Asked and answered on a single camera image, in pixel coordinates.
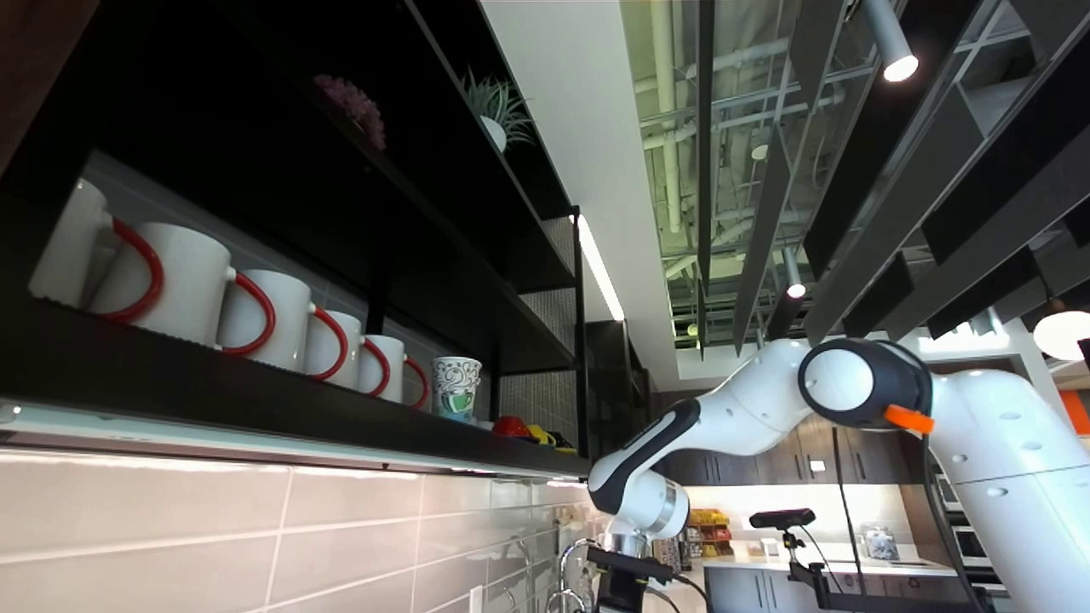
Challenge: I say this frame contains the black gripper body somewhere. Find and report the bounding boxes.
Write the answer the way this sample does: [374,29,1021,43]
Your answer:
[585,549,681,613]

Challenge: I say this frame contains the floral paper cup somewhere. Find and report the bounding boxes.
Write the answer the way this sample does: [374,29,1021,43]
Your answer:
[430,355,482,426]

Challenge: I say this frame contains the under-shelf light strip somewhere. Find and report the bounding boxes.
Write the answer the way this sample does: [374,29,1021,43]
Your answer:
[0,400,597,485]

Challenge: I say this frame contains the black shelf unit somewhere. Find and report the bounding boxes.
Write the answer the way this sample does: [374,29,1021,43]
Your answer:
[0,0,657,480]

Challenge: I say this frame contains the chrome faucet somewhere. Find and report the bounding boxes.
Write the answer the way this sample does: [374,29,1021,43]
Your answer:
[540,515,599,613]

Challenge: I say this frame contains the yellow red packaged snacks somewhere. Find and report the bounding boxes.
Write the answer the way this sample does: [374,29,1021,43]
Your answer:
[683,509,734,559]

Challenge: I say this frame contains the small red object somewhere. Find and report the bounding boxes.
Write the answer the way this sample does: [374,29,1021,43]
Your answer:
[491,413,536,448]

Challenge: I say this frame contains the bluish glass jar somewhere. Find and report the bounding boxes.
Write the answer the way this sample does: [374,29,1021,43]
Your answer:
[859,522,902,567]

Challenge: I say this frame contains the orange tape flag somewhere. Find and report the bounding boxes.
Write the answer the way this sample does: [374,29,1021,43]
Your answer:
[882,402,936,442]

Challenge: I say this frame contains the small ceiling spotlight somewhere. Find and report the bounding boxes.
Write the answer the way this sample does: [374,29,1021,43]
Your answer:
[779,245,810,305]

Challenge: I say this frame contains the green plant white pot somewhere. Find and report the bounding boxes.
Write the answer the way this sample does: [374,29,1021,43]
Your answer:
[456,70,536,157]

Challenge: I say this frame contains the round white pendant lamp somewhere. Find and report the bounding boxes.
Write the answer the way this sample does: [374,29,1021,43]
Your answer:
[1028,306,1090,367]

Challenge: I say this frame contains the purple potted plant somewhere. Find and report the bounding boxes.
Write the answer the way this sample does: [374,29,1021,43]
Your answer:
[311,73,389,153]

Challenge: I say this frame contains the large ceiling spotlight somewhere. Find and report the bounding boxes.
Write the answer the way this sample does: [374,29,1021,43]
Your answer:
[861,0,922,87]

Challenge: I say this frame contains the white ceramic mug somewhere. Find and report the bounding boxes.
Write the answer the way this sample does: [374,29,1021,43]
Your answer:
[25,177,114,313]

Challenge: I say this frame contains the black bar camera on tripod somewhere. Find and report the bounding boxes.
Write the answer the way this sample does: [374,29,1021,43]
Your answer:
[746,505,848,609]

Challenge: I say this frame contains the white mug red handle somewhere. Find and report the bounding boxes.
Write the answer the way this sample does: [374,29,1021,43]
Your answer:
[354,332,407,410]
[397,355,436,415]
[214,265,318,376]
[299,305,369,390]
[84,219,237,352]

